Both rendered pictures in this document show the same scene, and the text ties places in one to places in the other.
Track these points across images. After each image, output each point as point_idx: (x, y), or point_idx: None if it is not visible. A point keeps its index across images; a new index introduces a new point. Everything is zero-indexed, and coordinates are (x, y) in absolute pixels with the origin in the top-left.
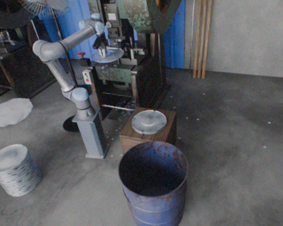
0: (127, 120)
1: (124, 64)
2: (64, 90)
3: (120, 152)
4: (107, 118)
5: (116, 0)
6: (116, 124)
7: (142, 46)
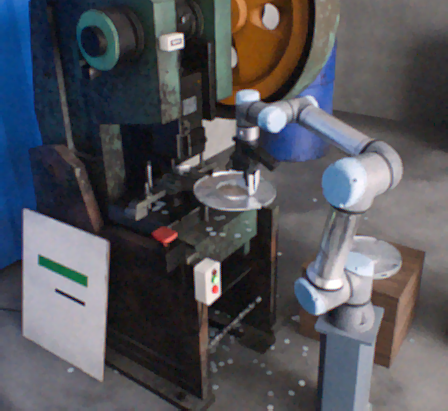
0: (239, 348)
1: None
2: (343, 283)
3: None
4: None
5: (212, 62)
6: (246, 372)
7: (169, 168)
